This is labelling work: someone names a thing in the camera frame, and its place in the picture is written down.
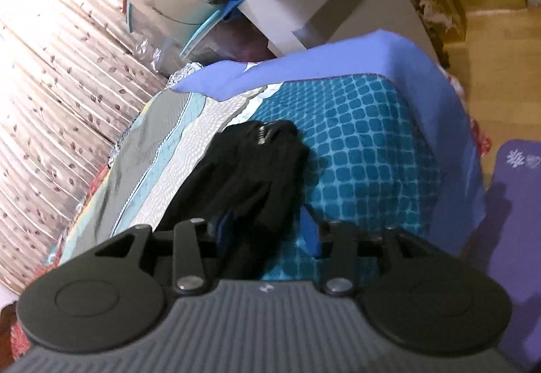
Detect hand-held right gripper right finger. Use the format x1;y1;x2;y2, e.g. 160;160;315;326
301;205;420;296

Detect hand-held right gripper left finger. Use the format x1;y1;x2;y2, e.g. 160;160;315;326
95;213;232;296

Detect black pants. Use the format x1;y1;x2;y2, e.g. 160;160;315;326
199;119;312;281

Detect patterned teal bedspread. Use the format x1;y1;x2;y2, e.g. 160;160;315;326
55;30;488;272

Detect purple yoga mat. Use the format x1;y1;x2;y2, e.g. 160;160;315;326
458;139;541;373

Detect clear bin with teal lid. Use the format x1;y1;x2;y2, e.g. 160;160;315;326
134;8;271;78

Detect beige floral curtain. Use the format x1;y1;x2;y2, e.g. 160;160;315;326
0;0;178;298

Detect white cardboard box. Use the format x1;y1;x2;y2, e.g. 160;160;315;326
236;0;369;57

